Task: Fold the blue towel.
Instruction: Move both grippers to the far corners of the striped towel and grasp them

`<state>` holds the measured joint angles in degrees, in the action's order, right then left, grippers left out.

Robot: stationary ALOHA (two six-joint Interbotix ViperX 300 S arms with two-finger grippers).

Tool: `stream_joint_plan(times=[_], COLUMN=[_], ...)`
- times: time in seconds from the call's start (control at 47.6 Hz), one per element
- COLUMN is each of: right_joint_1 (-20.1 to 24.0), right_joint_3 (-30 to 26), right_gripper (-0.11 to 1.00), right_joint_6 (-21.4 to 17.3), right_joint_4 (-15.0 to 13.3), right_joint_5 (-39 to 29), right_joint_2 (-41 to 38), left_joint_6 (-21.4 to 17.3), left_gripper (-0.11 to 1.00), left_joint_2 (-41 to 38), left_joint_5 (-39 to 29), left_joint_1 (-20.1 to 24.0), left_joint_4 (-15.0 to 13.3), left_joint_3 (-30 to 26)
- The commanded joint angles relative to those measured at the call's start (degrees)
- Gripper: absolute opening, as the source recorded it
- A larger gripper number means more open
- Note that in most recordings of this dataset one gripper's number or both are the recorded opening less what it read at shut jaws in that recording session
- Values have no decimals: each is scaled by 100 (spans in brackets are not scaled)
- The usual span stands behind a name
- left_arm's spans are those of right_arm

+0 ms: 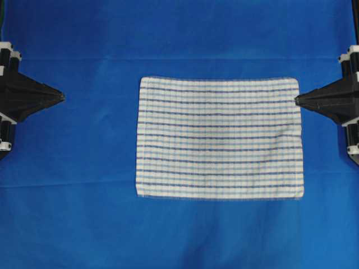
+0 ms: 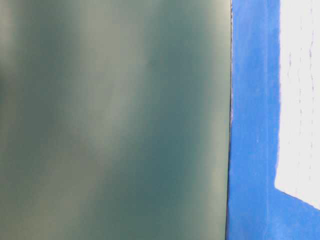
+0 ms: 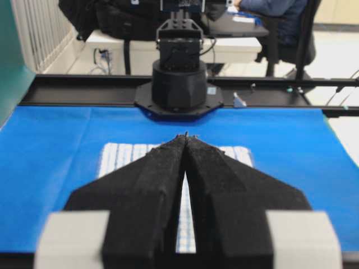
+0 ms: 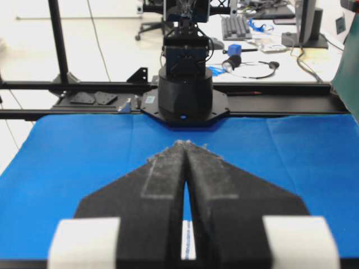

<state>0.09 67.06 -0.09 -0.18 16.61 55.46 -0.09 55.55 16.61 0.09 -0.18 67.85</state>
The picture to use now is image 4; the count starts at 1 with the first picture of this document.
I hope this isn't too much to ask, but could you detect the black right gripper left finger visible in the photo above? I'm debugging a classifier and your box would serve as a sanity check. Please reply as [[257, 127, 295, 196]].
[[47, 142, 185, 268]]

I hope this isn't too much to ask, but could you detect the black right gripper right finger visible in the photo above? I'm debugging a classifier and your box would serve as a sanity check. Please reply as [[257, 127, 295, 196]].
[[184, 142, 340, 268]]

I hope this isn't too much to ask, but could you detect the blue white striped towel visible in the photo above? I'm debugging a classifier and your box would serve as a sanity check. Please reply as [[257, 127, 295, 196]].
[[181, 220, 196, 261]]

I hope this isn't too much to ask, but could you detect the blue table mat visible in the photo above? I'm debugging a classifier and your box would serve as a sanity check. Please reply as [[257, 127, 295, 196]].
[[1, 115, 358, 260]]

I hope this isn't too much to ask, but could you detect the black headset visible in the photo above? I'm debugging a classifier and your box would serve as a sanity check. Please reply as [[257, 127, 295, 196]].
[[222, 54, 280, 80]]

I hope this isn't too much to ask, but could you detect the blue cube block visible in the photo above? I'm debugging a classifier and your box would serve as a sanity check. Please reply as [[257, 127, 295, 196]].
[[227, 44, 242, 56]]

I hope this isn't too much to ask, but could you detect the green backdrop sheet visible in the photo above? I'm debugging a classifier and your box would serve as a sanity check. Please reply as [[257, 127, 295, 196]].
[[332, 14, 358, 123]]

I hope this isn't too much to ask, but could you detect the grey computer keyboard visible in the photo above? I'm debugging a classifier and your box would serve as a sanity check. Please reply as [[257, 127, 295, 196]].
[[221, 16, 252, 41]]

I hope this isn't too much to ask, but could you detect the black office chair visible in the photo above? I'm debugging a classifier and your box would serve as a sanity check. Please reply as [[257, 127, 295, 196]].
[[135, 18, 174, 41]]

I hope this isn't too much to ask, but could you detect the black monitor stand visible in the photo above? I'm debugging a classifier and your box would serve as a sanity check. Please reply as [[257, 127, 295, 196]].
[[281, 0, 328, 49]]

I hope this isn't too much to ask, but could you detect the black aluminium frame rail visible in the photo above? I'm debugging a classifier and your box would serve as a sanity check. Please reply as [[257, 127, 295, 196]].
[[1, 82, 347, 127]]

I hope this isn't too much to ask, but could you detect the black vertical frame post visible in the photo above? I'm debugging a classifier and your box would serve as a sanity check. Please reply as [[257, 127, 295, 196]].
[[48, 0, 80, 84]]

